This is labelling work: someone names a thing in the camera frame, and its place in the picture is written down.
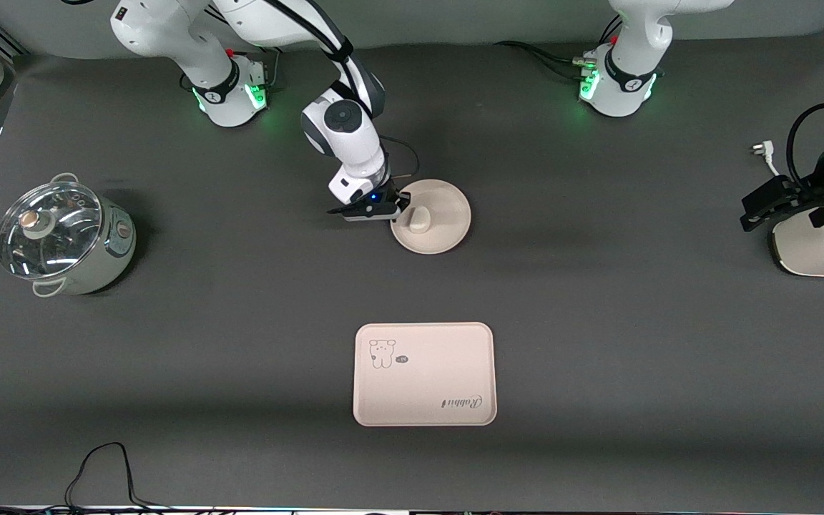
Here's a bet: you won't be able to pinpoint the thin black cable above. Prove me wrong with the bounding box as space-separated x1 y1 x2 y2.
0 442 191 515

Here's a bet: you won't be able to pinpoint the pale green electric pot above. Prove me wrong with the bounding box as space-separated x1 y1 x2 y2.
0 172 137 298

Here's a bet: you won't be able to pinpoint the glass pot lid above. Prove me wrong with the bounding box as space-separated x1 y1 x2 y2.
0 180 104 280

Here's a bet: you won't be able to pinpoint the cream white toaster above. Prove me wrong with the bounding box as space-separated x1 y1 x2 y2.
772 207 824 278

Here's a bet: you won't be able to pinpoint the beige rectangular tray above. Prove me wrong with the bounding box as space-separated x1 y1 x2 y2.
353 322 498 428

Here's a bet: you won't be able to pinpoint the white toaster power cable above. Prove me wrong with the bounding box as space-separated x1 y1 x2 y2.
750 141 785 178

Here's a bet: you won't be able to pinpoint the black arm base cables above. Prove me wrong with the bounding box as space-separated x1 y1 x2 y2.
494 14 624 79
222 39 291 90

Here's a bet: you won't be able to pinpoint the round beige plate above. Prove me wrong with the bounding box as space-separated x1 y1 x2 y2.
390 179 472 256

